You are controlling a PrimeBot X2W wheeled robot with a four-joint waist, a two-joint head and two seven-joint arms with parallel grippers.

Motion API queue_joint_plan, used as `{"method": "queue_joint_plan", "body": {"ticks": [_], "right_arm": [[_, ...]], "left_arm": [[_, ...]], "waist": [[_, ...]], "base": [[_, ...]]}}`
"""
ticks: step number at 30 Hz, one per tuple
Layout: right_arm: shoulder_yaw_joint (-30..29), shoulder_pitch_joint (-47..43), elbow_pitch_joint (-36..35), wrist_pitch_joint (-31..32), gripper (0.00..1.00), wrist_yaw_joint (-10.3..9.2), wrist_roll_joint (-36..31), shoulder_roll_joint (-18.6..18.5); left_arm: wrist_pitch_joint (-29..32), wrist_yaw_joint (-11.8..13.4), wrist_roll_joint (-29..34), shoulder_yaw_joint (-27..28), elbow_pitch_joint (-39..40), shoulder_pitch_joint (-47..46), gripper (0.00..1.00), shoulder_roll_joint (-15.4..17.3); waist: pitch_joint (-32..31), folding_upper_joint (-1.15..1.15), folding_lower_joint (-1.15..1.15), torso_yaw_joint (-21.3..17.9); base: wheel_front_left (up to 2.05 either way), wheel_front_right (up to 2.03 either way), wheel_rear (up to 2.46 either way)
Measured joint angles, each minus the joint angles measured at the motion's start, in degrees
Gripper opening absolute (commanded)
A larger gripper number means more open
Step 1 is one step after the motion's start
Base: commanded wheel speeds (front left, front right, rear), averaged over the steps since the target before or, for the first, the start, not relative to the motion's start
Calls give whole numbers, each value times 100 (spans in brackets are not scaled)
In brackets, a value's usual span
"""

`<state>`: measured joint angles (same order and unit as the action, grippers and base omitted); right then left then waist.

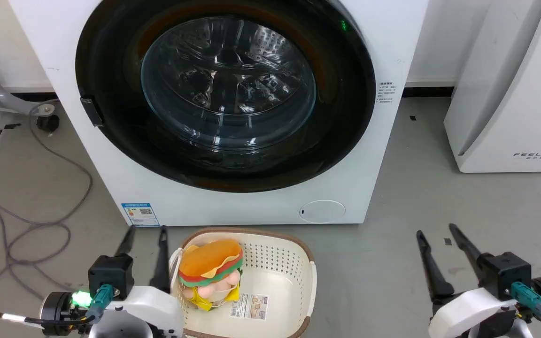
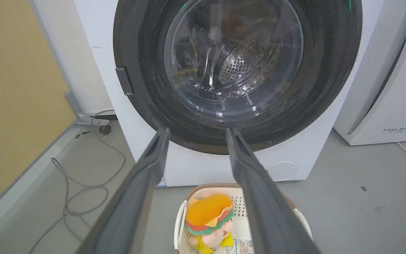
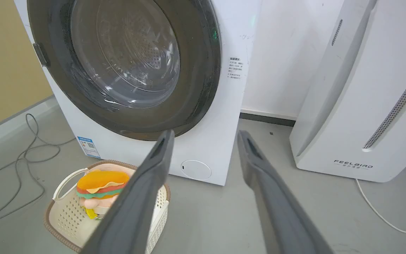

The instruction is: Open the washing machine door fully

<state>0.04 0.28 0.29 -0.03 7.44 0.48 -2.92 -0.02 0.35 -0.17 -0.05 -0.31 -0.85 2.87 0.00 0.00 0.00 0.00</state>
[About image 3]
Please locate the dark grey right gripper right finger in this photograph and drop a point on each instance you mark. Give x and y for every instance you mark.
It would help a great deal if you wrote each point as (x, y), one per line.
(280, 211)

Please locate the blue energy label sticker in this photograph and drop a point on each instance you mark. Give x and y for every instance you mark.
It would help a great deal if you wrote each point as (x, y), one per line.
(88, 146)

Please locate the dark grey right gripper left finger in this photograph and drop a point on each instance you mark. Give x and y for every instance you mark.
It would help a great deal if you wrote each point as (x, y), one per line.
(132, 208)

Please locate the round dark glass washer door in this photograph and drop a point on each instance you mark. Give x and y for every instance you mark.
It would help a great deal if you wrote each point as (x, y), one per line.
(129, 67)

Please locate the white front-load washing machine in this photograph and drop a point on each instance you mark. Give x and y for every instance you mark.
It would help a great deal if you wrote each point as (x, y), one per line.
(210, 134)

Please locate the white air purifier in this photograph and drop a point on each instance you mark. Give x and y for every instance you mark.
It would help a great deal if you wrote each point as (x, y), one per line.
(365, 98)

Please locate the white perforated laundry basket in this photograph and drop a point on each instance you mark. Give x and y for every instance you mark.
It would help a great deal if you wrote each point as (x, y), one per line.
(65, 218)

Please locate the plush sandwich toy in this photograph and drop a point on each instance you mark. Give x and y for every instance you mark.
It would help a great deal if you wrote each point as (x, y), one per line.
(100, 187)

